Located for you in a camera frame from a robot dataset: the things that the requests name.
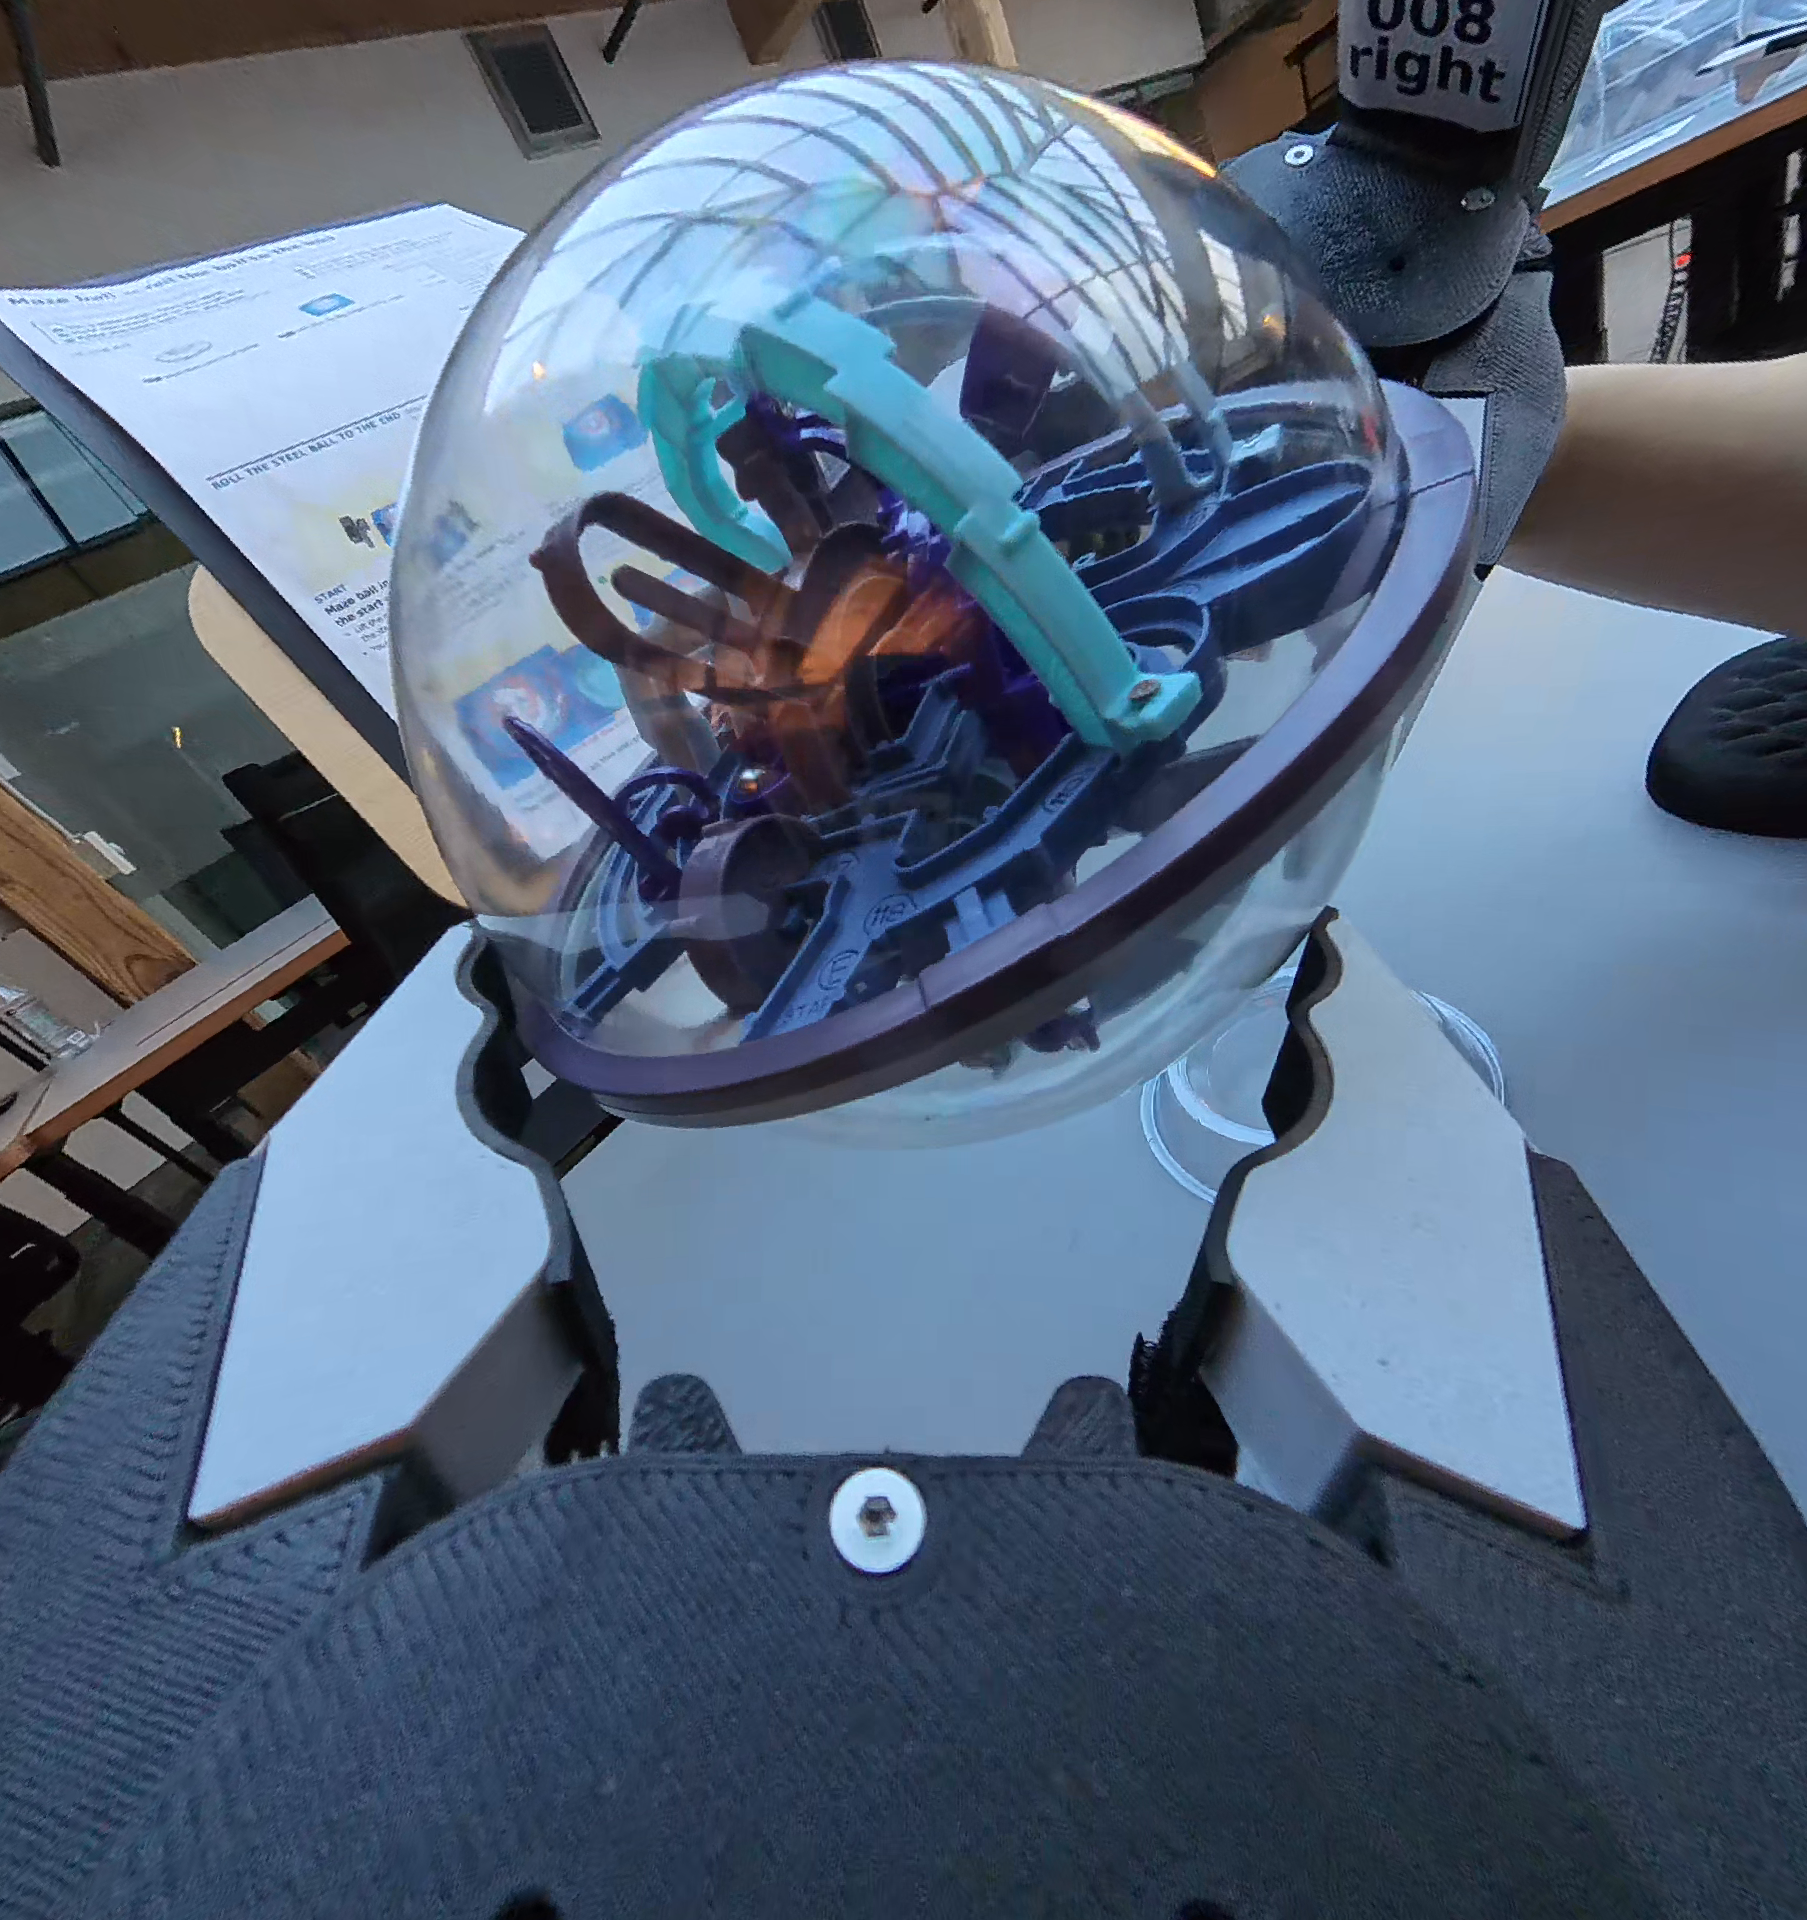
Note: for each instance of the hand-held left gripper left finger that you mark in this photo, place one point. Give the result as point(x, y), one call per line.
point(377, 1290)

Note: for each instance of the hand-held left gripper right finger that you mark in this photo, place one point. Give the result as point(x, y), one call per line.
point(1414, 1245)

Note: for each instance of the wooden side table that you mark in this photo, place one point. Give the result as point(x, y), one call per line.
point(170, 1020)

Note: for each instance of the clear plastic ball stand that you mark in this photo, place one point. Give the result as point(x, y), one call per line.
point(1218, 1111)

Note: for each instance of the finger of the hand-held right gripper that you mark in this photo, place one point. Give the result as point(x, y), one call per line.
point(1452, 413)

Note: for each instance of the wall vent grille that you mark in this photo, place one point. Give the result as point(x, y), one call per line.
point(528, 89)

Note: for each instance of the clear plastic maze ball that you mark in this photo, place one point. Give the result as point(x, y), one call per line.
point(873, 629)

